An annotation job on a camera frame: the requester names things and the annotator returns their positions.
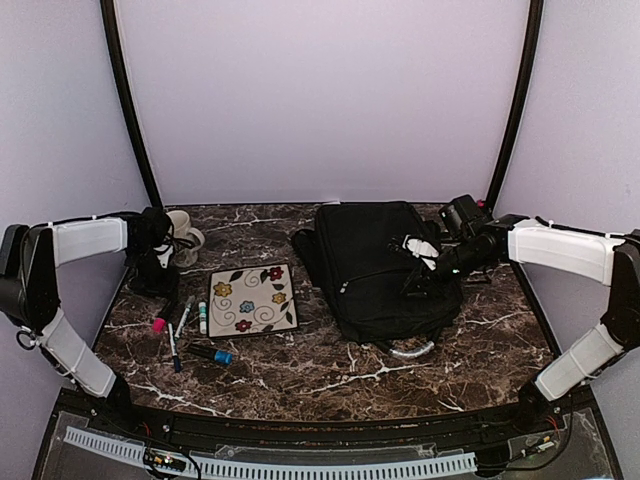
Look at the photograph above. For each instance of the square floral ceramic plate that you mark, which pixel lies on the square floral ceramic plate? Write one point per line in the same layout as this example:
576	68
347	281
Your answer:
251	301

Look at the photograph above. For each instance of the black marker with pink cap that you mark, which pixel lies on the black marker with pink cap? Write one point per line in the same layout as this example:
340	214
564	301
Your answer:
164	314

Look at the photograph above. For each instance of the left black frame post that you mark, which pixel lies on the left black frame post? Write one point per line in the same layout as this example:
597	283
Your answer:
126	101

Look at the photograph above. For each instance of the blue white pen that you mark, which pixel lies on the blue white pen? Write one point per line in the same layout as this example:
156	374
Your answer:
174	353

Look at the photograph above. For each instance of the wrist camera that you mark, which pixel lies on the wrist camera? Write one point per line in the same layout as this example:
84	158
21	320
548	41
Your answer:
155	225
463	217

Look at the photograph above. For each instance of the right black frame post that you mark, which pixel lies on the right black frame post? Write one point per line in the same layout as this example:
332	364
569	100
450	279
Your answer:
516	111

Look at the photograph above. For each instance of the black frame post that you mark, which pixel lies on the black frame post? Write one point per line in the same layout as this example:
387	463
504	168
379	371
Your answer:
126	101
516	111

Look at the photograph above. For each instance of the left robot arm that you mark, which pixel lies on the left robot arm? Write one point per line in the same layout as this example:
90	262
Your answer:
34	258

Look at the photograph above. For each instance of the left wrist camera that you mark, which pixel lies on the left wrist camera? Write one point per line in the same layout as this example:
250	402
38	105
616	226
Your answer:
155	225

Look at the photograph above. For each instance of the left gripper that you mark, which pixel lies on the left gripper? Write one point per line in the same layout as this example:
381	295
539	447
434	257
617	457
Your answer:
167	287

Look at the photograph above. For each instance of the grey white marker pen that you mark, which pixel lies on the grey white marker pen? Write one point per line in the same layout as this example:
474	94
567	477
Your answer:
184	317

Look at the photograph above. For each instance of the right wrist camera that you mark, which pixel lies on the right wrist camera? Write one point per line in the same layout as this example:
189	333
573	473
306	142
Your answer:
463	217

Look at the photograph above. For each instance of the black front table rail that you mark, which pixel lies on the black front table rail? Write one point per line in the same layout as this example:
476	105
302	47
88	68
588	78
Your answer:
388	406

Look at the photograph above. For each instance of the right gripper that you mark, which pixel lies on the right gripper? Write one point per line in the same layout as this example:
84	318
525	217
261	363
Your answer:
423	277

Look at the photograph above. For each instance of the black marker with blue cap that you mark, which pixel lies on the black marker with blue cap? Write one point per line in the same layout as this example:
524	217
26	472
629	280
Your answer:
211	354

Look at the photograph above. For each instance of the white glue stick green cap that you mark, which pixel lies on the white glue stick green cap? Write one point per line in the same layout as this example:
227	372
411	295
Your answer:
203	317

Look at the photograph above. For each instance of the cream mug with plant print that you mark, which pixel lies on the cream mug with plant print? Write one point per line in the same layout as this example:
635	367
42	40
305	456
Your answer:
189	239

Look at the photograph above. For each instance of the white slotted cable duct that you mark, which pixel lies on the white slotted cable duct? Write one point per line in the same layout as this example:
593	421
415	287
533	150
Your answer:
238	463

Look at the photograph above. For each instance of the black student backpack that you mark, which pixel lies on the black student backpack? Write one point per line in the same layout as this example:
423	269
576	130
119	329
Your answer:
359	255

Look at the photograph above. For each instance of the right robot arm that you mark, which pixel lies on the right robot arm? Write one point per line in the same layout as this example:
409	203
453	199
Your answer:
607	264

